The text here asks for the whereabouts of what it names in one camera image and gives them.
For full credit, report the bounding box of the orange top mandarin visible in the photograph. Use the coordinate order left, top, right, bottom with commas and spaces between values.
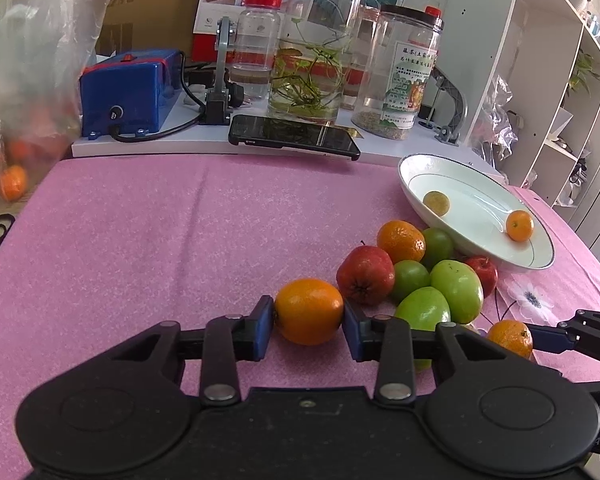
376, 220, 426, 263

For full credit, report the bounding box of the pink tablecloth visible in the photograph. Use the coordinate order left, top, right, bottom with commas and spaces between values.
0, 155, 600, 479

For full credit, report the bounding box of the blue electric box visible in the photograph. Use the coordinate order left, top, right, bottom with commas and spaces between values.
80, 49, 184, 140

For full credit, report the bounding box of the large green oval apple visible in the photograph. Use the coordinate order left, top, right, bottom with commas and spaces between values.
394, 286, 451, 332

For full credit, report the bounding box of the cardboard box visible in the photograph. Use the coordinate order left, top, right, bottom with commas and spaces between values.
96, 0, 199, 55

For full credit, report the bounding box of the glass vase with plant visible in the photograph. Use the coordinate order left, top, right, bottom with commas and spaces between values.
268, 0, 363, 124

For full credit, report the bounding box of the cola bottle red cap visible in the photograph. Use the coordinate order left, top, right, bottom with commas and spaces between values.
425, 6, 443, 26

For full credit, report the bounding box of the clear jar with label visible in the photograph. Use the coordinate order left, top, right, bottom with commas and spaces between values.
351, 4, 443, 140

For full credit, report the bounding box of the white raised board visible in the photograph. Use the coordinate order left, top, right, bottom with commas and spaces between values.
71, 125, 506, 184

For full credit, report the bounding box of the small green fruit back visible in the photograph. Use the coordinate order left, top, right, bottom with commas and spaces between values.
420, 228, 455, 270

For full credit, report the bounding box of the small green fruit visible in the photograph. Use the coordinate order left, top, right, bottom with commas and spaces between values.
420, 228, 455, 270
390, 260, 430, 304

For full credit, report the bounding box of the large orange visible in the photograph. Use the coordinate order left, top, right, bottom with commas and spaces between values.
274, 278, 344, 346

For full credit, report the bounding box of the crumpled clear plastic bag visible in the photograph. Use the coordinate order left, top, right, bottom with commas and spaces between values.
469, 74, 518, 168

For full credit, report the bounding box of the white shelf unit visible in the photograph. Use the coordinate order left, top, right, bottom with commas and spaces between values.
429, 0, 600, 266

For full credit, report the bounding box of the clear plastic fruit bag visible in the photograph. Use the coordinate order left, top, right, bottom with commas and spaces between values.
0, 0, 110, 203

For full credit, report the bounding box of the brown kiwi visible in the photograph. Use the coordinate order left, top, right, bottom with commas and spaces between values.
422, 191, 451, 217

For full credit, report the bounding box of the white oval plate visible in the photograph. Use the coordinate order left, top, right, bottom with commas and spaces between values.
398, 154, 555, 271

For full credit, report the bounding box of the large red apple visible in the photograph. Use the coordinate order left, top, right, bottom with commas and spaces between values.
336, 245, 396, 307

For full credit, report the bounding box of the small red apple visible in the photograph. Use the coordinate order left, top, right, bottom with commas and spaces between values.
464, 256, 498, 297

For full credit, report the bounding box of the clear jar red lid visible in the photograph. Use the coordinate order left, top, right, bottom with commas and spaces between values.
230, 0, 283, 100

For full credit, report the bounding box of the black smartphone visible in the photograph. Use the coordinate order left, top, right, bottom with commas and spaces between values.
227, 115, 361, 160

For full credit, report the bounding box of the black cable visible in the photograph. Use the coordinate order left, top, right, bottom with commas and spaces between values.
107, 49, 217, 143

